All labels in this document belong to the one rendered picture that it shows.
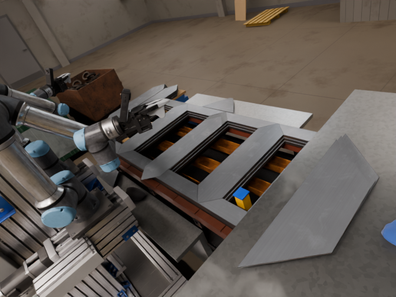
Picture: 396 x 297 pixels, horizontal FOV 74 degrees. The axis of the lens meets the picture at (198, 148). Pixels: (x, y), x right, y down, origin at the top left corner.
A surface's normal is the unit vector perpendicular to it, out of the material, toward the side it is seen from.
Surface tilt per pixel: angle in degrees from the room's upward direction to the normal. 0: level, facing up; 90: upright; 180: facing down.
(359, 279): 0
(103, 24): 90
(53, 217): 98
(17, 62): 90
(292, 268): 0
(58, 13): 90
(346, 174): 0
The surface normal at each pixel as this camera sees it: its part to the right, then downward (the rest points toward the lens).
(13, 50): 0.65, 0.28
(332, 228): -0.29, -0.77
